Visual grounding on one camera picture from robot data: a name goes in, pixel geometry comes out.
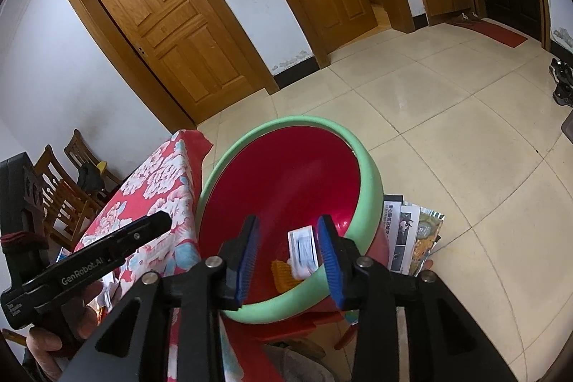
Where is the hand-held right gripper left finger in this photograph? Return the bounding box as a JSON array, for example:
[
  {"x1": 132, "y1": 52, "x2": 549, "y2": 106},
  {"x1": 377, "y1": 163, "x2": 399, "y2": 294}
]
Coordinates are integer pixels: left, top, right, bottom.
[{"x1": 58, "y1": 214, "x2": 261, "y2": 382}]

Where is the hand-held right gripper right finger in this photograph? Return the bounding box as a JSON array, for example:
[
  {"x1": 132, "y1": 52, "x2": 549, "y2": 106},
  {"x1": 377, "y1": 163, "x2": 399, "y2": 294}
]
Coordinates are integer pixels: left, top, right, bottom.
[{"x1": 317, "y1": 214, "x2": 522, "y2": 382}]

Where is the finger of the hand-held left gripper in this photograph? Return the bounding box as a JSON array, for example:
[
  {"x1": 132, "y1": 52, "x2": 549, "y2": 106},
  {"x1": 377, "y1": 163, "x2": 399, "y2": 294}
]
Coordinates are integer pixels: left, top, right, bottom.
[{"x1": 110, "y1": 211, "x2": 173, "y2": 260}]

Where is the small white box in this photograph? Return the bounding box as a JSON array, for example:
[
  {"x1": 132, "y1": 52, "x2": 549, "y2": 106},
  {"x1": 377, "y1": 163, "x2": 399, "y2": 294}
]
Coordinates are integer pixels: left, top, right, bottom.
[{"x1": 286, "y1": 225, "x2": 319, "y2": 280}]

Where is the yellow foam net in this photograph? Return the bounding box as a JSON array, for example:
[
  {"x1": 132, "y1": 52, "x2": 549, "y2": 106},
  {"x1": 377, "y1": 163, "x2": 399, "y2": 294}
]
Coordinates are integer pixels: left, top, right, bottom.
[{"x1": 271, "y1": 259, "x2": 300, "y2": 293}]

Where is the red bin with green rim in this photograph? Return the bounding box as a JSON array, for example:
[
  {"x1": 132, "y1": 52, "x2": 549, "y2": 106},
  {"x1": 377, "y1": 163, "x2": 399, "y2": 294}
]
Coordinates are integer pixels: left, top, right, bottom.
[{"x1": 196, "y1": 116, "x2": 386, "y2": 324}]

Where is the person's left hand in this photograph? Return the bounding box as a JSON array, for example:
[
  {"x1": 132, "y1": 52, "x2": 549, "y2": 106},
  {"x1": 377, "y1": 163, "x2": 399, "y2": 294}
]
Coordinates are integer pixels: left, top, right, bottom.
[{"x1": 24, "y1": 280, "x2": 108, "y2": 382}]

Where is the red floral tablecloth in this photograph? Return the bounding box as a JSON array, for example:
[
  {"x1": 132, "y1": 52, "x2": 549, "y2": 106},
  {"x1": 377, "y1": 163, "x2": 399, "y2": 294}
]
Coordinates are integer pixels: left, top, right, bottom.
[{"x1": 56, "y1": 130, "x2": 245, "y2": 382}]

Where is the large wooden chair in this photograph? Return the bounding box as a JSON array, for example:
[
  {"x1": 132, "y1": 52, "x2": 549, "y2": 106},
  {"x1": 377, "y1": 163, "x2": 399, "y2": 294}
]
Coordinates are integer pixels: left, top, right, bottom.
[{"x1": 33, "y1": 145, "x2": 106, "y2": 251}]

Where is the black bag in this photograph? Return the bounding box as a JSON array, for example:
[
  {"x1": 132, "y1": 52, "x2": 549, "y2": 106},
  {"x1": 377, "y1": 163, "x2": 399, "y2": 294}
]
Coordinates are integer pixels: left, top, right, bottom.
[{"x1": 78, "y1": 163, "x2": 106, "y2": 192}]

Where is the small wooden chair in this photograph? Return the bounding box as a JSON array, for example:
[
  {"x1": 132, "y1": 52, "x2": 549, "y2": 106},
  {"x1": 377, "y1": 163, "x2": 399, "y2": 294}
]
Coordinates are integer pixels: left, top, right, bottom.
[{"x1": 64, "y1": 129, "x2": 121, "y2": 204}]

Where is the closed wooden door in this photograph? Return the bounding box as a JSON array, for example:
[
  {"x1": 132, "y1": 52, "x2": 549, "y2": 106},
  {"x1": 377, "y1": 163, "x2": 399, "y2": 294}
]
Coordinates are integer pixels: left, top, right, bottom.
[{"x1": 62, "y1": 0, "x2": 280, "y2": 131}]

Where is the dark floor mat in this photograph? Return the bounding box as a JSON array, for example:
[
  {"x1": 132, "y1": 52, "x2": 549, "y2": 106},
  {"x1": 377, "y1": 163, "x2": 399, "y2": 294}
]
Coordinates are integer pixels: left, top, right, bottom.
[{"x1": 560, "y1": 109, "x2": 573, "y2": 150}]

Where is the red doormat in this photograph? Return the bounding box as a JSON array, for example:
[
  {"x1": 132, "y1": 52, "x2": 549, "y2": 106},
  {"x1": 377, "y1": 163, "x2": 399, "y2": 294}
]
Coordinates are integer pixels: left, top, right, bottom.
[{"x1": 466, "y1": 19, "x2": 529, "y2": 48}]

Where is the pair of dark shoes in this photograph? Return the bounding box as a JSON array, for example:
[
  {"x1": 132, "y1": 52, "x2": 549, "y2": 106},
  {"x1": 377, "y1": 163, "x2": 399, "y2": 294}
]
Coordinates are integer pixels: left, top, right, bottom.
[{"x1": 548, "y1": 57, "x2": 573, "y2": 107}]

